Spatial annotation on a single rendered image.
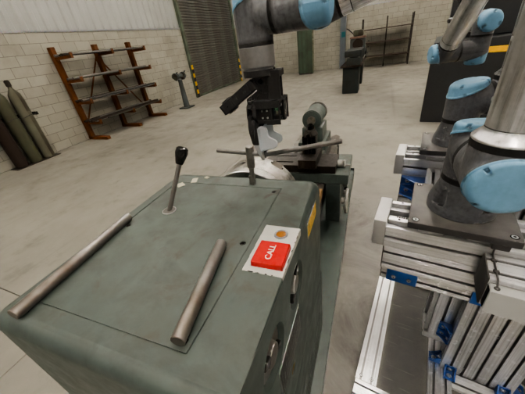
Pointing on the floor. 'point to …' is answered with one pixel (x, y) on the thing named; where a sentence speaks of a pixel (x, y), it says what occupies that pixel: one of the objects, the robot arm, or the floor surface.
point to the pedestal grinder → (182, 88)
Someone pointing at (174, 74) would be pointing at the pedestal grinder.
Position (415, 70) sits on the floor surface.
